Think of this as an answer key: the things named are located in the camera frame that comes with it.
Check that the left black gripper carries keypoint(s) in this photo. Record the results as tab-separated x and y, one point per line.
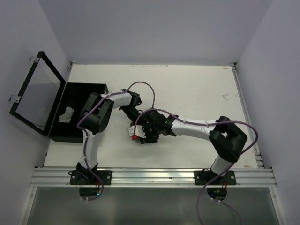
132	123

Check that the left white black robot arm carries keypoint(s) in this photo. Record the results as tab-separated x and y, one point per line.
94	119

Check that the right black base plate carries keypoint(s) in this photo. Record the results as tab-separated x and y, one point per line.
204	176

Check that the black open storage case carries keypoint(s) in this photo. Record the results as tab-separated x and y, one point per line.
44	96

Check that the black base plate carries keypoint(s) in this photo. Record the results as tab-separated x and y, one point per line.
204	176
78	179

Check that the aluminium rail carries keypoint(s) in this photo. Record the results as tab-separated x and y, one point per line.
256	151
153	178

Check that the grey striped underwear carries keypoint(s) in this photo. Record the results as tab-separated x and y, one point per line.
67	115

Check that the aluminium right side rail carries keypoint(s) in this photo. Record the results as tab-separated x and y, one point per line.
256	151

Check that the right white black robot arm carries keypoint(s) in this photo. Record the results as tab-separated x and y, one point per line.
225	136

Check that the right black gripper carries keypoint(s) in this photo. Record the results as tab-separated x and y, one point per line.
148	138

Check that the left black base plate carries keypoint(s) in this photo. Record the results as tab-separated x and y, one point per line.
78	179

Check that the aluminium front rail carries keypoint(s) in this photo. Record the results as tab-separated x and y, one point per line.
153	178

